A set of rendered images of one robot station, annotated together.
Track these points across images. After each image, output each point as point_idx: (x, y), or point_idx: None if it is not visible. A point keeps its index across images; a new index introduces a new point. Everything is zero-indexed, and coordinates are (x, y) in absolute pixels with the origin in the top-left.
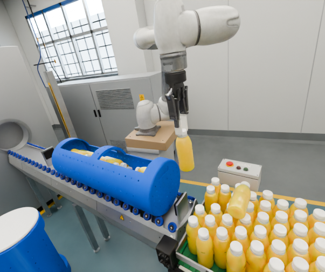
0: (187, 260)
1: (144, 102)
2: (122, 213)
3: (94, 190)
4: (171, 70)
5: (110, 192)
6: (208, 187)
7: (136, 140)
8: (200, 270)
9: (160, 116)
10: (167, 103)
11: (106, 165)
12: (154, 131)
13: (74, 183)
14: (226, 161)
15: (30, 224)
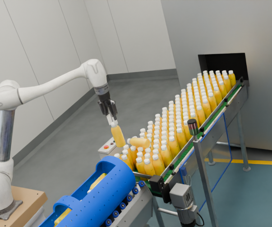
0: (163, 173)
1: None
2: (117, 223)
3: None
4: (108, 90)
5: (111, 205)
6: (122, 156)
7: (18, 218)
8: (168, 170)
9: (10, 179)
10: (113, 106)
11: (93, 192)
12: (15, 200)
13: None
14: (101, 149)
15: None
